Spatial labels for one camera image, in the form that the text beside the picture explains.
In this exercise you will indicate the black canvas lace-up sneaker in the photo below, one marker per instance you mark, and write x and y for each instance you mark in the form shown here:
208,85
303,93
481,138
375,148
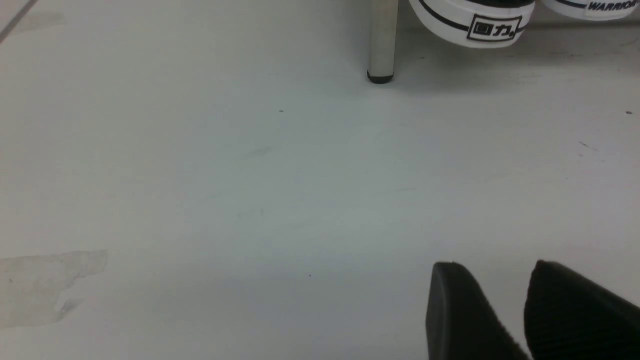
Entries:
475,24

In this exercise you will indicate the stainless steel shoe rack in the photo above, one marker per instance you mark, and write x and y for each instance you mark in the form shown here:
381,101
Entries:
382,40

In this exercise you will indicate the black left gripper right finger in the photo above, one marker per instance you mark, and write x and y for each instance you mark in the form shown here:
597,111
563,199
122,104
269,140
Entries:
569,317

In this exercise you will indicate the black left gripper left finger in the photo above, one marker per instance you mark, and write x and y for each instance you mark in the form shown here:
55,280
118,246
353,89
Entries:
460,323

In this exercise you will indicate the navy slip-on canvas shoe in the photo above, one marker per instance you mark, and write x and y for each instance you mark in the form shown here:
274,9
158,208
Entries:
593,10

